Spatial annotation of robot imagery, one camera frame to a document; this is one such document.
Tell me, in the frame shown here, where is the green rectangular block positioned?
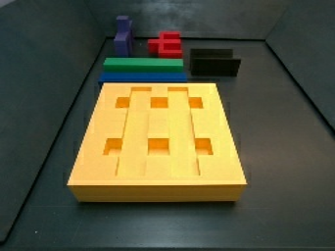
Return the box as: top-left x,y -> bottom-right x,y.
102,58 -> 183,73

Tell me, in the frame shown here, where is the yellow slotted board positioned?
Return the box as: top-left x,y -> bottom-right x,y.
68,83 -> 247,202

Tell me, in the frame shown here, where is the blue rectangular block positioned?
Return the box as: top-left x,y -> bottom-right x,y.
98,73 -> 187,83

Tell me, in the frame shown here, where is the red branched block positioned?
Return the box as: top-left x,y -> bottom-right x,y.
148,31 -> 183,59

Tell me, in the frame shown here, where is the purple cross-shaped block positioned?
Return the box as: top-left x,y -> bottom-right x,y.
113,16 -> 133,57

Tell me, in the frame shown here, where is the black angle bracket holder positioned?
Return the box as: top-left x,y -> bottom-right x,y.
189,48 -> 240,76

